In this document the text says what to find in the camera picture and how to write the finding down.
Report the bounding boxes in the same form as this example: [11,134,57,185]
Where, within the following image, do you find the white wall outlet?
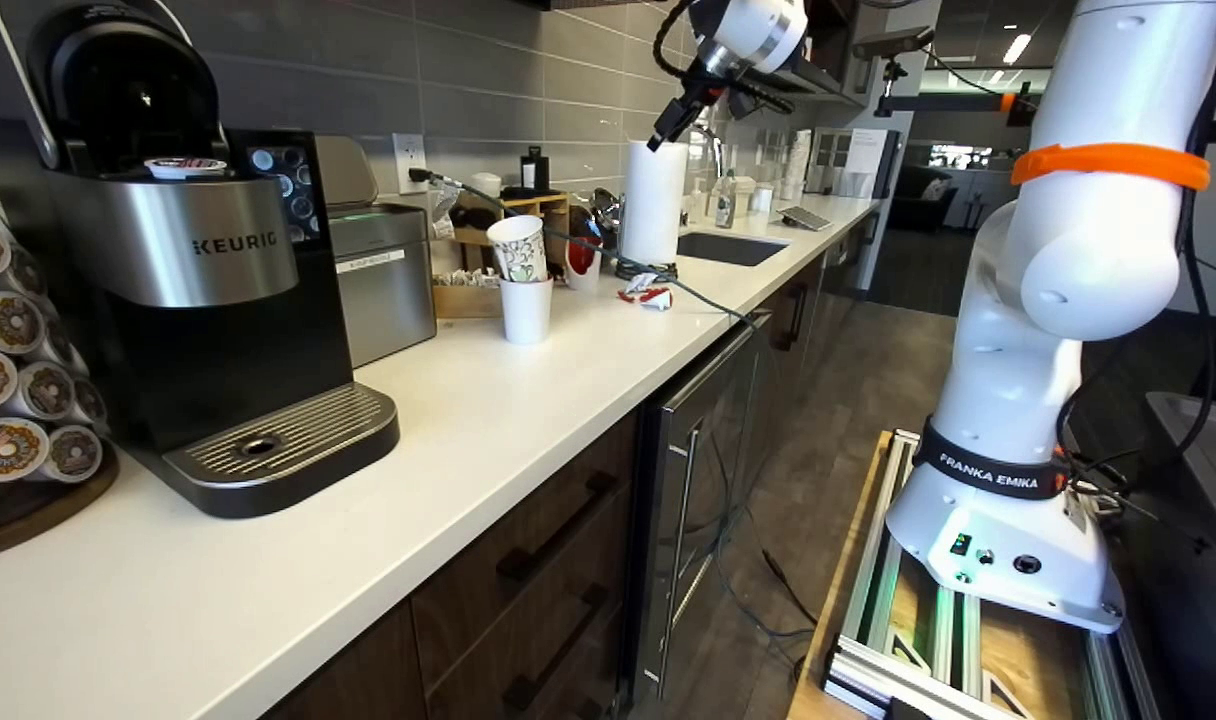
[387,129,434,195]

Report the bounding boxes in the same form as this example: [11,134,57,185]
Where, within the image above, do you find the aluminium robot cart frame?
[784,423,1135,720]

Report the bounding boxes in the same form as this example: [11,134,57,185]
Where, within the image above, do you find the k-cup carousel rack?
[0,125,126,564]

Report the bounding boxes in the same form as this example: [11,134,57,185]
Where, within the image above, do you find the chrome faucet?
[705,134,749,232]

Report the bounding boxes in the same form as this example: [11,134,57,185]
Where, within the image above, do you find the black Keurig coffee maker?
[25,0,406,523]

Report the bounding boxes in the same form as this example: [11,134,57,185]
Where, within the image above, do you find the broken white mug red inside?
[559,237,607,296]

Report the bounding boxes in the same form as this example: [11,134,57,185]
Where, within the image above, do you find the orange cable strap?
[1007,139,1216,192]

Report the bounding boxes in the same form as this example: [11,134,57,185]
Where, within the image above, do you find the printed paper cup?
[485,212,551,287]

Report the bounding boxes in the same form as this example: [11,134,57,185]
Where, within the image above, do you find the white paper towel roll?
[617,134,691,271]

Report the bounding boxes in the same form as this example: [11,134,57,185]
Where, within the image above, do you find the white mug red handle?
[498,274,557,352]

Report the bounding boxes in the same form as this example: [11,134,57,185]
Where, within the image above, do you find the wooden countertop organizer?
[443,192,581,278]

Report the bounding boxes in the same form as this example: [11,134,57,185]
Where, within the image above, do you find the dark wood base cabinet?
[261,215,891,720]

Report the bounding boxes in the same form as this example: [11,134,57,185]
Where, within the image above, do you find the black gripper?
[645,36,744,156]

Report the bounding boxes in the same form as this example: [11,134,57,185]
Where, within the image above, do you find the white red-rimmed coffee pod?
[141,152,231,185]

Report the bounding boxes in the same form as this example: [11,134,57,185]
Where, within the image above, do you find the black wire towel holder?
[612,251,690,283]

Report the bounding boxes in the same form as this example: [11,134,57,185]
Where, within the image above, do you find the stainless steel box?
[316,130,441,371]

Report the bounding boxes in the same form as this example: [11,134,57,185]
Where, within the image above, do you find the black countertop sink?
[677,229,791,271]

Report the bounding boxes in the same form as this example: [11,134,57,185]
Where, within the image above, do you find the small box of packets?
[430,267,504,324]

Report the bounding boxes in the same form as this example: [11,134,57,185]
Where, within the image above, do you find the black canister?
[516,139,551,199]

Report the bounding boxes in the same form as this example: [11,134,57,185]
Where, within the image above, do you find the stainless undercounter appliance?
[629,312,775,720]

